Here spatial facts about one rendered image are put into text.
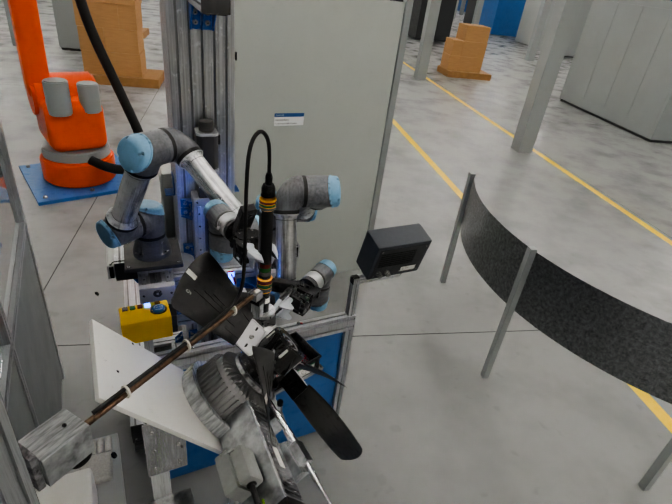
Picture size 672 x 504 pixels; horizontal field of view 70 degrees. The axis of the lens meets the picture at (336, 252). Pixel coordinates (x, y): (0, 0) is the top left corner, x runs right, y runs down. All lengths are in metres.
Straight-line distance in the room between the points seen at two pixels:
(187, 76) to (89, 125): 3.18
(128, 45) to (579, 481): 8.48
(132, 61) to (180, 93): 7.20
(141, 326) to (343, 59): 2.14
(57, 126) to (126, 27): 4.35
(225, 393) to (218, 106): 1.18
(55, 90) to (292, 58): 2.49
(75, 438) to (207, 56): 1.45
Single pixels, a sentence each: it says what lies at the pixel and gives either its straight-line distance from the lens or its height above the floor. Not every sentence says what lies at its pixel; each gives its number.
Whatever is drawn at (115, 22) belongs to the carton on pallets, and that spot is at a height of 0.97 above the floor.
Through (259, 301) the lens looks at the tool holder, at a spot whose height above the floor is 1.35.
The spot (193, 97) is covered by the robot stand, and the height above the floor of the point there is 1.65.
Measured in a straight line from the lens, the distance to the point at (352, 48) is 3.25.
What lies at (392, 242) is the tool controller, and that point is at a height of 1.23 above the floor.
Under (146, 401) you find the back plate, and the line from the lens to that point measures 1.22.
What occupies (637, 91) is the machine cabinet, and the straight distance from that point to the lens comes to 11.14.
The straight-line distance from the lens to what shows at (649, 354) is 2.74.
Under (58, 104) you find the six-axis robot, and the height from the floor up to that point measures 0.84.
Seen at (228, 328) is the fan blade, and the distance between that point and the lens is 1.32.
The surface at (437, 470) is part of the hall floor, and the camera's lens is 2.75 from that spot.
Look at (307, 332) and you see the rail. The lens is 2.04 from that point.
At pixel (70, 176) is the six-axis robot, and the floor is 0.16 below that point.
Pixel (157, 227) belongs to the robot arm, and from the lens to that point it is 2.04.
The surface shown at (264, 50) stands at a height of 1.69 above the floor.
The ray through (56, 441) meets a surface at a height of 1.40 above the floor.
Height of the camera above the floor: 2.16
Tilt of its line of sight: 31 degrees down
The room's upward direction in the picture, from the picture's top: 7 degrees clockwise
